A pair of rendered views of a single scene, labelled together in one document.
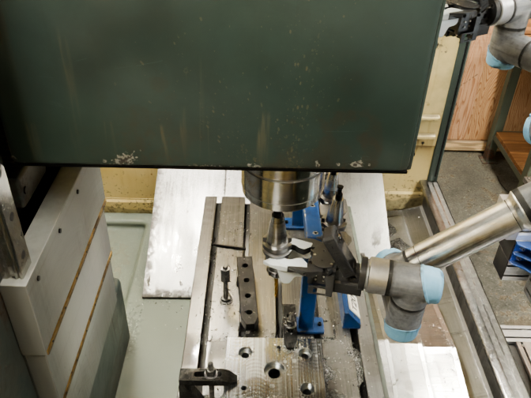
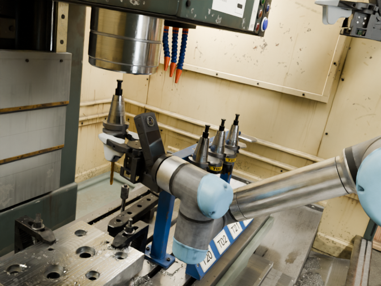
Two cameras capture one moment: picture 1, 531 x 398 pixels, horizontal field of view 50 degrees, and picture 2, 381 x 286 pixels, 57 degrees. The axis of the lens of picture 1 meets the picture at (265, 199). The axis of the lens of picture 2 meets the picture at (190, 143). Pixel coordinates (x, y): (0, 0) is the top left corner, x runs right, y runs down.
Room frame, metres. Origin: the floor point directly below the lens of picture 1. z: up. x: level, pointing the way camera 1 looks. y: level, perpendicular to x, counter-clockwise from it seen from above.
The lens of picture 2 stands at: (0.28, -0.57, 1.57)
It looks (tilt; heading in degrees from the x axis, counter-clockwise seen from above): 18 degrees down; 28
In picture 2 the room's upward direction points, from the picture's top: 10 degrees clockwise
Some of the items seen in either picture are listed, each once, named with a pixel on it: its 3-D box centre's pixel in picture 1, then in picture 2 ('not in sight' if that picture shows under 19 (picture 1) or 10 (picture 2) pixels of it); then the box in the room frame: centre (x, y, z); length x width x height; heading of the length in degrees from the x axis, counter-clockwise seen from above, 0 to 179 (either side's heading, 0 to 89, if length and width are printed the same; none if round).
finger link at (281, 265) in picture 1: (285, 272); (109, 148); (0.87, -0.05, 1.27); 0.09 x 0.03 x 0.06; 92
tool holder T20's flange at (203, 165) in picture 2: (333, 224); (198, 163); (1.11, -0.17, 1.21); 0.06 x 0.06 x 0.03
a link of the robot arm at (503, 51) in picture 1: (510, 46); not in sight; (1.41, -0.61, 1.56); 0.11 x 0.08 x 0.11; 32
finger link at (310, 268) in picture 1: (308, 266); (123, 146); (0.87, -0.09, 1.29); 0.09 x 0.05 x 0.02; 92
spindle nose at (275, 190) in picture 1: (283, 163); (126, 41); (0.91, -0.03, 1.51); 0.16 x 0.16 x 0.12
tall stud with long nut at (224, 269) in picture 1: (225, 283); (123, 201); (1.14, 0.10, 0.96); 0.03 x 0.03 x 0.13
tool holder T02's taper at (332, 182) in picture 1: (332, 183); (219, 140); (1.22, -0.17, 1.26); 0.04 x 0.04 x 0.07
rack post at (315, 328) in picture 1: (309, 287); (164, 214); (1.05, -0.12, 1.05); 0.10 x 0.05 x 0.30; 91
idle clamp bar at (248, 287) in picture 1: (246, 295); (133, 217); (1.13, 0.04, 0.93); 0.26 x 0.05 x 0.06; 6
